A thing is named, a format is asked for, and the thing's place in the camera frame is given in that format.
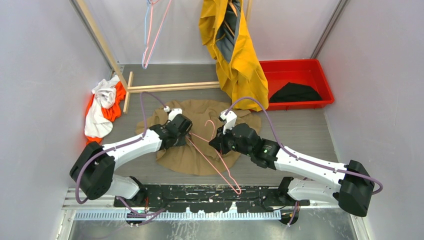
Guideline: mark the white cloth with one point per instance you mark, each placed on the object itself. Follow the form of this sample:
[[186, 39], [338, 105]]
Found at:
[[104, 96]]

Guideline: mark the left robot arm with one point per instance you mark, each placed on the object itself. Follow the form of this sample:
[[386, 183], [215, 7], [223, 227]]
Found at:
[[94, 170]]

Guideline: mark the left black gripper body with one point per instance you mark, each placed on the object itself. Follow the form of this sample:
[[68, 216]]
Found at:
[[180, 140]]

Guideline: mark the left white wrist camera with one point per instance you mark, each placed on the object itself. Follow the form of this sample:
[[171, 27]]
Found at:
[[172, 112]]

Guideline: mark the tan brown garment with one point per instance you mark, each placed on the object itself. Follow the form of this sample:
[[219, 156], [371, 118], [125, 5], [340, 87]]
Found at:
[[185, 159]]

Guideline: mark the blue wire hanger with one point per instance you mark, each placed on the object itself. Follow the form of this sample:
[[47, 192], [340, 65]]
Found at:
[[148, 48]]

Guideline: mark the black garment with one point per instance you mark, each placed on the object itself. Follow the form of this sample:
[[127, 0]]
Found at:
[[294, 92]]

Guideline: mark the yellow pleated skirt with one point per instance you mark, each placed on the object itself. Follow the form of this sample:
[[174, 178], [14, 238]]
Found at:
[[238, 69]]

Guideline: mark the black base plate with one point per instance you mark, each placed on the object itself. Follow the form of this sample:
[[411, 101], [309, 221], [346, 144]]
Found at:
[[210, 198]]

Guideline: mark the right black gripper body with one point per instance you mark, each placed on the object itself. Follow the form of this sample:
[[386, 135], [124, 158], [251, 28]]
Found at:
[[228, 141]]

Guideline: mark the orange cloth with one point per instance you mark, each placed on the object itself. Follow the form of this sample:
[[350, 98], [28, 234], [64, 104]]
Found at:
[[111, 114]]

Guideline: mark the wooden clothes rack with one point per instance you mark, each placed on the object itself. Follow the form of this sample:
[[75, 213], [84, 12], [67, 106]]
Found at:
[[99, 39]]

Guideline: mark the aluminium rail frame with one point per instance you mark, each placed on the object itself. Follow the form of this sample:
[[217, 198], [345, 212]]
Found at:
[[100, 220]]

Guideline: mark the red plastic bin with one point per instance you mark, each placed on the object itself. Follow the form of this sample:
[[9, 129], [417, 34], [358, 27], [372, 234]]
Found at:
[[307, 72]]

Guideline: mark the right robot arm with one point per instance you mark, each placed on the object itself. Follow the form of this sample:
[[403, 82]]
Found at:
[[347, 185]]

